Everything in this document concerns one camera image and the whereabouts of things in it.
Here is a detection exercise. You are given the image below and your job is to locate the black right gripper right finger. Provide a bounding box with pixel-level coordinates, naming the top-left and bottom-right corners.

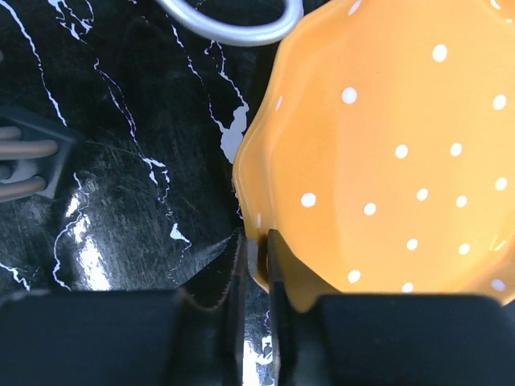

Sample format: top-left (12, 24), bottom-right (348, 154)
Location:
top-left (267, 230), bottom-right (514, 385)

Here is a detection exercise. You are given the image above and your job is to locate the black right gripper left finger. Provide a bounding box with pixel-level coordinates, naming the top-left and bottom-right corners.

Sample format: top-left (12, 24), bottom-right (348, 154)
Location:
top-left (1, 229), bottom-right (246, 385)

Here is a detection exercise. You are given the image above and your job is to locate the silver wire dish rack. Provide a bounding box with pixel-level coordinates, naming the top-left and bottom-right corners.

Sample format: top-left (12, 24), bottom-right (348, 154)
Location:
top-left (1, 1), bottom-right (303, 202)

